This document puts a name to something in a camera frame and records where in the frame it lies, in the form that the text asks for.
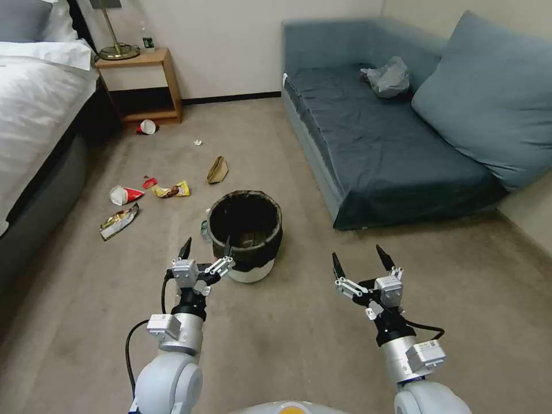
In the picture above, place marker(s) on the green plastic bottle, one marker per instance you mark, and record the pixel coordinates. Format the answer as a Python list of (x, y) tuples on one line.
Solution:
[(204, 230)]

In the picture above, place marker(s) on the blue sofa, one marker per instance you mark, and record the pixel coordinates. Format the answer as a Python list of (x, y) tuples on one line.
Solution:
[(366, 142)]

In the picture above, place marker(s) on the wooden nightstand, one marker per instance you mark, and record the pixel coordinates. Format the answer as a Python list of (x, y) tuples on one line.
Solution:
[(138, 62)]

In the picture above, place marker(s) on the white trash can black liner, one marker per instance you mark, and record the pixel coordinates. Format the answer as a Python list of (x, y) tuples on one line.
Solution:
[(258, 241)]

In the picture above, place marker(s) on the brown paper bag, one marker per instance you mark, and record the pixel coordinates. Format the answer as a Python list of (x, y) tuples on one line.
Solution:
[(217, 171)]

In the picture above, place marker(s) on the grey plastic bag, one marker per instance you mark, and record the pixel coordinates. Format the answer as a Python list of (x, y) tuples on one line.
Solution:
[(388, 77)]

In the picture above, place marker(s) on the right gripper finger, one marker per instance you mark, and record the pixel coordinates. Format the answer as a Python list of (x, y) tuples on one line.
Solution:
[(340, 274), (386, 261)]

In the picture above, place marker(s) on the gold brown snack wrapper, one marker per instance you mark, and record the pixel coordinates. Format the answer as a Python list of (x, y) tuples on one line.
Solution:
[(116, 222)]

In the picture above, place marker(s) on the red white paper cup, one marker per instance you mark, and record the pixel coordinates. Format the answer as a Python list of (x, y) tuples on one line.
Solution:
[(147, 127)]

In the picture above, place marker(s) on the clear bottle green label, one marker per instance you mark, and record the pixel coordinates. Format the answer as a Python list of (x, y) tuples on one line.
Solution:
[(148, 42)]

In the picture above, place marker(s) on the white robot front shell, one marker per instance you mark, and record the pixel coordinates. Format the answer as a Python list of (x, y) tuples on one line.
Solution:
[(289, 409)]

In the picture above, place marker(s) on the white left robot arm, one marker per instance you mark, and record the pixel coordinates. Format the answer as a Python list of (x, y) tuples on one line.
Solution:
[(170, 379)]

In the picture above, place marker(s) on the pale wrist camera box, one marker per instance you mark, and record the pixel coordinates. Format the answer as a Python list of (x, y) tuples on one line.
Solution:
[(184, 272), (388, 292)]

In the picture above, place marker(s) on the white pillow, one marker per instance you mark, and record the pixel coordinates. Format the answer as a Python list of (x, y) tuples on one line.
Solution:
[(60, 21)]

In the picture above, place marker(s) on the blue sofa cushion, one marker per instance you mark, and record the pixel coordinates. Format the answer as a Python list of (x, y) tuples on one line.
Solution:
[(491, 103)]

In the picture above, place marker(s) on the brass table lamp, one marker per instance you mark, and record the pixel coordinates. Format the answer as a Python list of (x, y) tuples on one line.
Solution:
[(118, 52)]

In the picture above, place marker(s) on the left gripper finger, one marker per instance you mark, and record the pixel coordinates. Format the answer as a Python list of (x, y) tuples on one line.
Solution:
[(222, 264), (185, 250)]

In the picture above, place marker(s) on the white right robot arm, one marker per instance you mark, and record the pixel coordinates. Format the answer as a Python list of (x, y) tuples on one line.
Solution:
[(431, 392)]

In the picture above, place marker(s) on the dark headboard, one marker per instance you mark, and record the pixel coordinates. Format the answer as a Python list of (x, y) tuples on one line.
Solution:
[(84, 21)]

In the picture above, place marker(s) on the bed with white duvet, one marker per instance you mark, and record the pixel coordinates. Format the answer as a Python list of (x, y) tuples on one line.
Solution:
[(30, 108)]

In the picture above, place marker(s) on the grey pillow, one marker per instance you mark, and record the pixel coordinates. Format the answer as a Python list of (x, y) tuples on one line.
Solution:
[(19, 19)]

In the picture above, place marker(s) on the yellow snack wrapper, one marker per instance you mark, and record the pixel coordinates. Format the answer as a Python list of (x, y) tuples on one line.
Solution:
[(172, 190)]

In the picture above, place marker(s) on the red white paper cone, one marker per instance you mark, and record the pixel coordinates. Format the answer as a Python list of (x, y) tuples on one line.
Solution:
[(123, 195)]

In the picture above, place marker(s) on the small red wrapper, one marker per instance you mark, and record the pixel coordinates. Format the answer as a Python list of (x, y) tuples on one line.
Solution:
[(151, 182)]

